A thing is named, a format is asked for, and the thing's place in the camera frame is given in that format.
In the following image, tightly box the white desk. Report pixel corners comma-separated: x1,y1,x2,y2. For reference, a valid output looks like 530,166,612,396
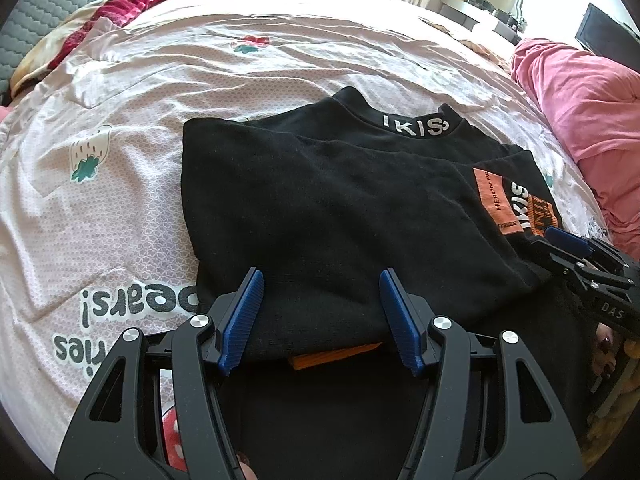
440,0,526,43

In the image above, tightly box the grey quilted headboard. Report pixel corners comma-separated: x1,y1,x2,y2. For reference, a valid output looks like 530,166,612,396
0,0,146,91

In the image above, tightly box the peach printed cloth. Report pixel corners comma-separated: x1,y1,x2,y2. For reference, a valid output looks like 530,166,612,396
450,35,511,66

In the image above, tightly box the pink blanket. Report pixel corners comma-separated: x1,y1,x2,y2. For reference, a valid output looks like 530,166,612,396
510,37,640,246

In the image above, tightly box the red floral blanket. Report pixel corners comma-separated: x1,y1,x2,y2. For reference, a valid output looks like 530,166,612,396
10,0,173,96

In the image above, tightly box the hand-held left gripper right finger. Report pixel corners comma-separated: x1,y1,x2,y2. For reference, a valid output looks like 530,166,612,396
378,267,586,480

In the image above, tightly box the person's right hand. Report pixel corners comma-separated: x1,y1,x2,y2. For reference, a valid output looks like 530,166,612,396
591,322,640,382

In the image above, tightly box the black sweater with orange cuffs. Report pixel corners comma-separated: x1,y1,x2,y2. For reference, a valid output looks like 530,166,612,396
181,86,596,480

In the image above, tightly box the black monitor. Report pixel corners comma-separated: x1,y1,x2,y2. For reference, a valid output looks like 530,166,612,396
575,2,640,58

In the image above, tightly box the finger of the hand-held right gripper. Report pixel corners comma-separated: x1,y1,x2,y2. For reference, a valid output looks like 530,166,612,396
544,226,629,269
530,239,602,292

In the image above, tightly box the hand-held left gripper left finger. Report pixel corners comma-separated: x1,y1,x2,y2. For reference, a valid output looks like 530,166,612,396
55,266,266,480

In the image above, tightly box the pink printed bed sheet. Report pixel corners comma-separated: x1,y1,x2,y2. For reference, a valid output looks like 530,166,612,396
0,0,616,466

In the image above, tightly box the person's left hand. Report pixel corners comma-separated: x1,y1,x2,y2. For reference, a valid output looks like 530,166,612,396
235,452,260,480

